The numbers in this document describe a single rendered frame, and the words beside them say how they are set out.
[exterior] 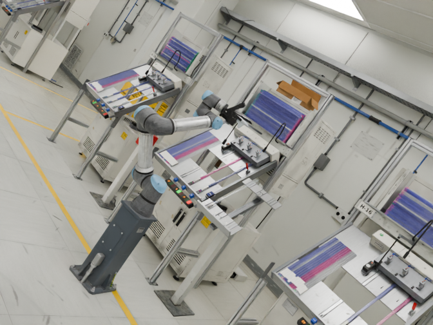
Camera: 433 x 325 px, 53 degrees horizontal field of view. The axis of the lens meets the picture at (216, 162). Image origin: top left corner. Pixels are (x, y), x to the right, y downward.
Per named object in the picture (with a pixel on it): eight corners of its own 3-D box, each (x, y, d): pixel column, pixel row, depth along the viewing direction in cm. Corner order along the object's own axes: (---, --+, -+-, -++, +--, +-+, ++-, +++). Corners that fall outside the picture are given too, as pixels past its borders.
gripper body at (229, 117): (235, 125, 277) (220, 114, 278) (243, 115, 275) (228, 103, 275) (232, 126, 270) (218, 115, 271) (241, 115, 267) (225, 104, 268)
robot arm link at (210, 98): (200, 100, 278) (209, 89, 277) (214, 110, 277) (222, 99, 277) (199, 98, 270) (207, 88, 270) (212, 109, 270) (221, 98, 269)
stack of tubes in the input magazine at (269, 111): (283, 142, 338) (304, 113, 335) (243, 113, 371) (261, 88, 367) (290, 147, 348) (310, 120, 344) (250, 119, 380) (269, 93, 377)
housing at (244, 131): (271, 168, 344) (272, 155, 335) (234, 139, 375) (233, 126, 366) (279, 164, 347) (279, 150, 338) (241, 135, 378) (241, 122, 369)
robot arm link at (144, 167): (140, 193, 269) (144, 116, 240) (129, 180, 279) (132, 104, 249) (158, 188, 276) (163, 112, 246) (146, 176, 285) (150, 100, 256)
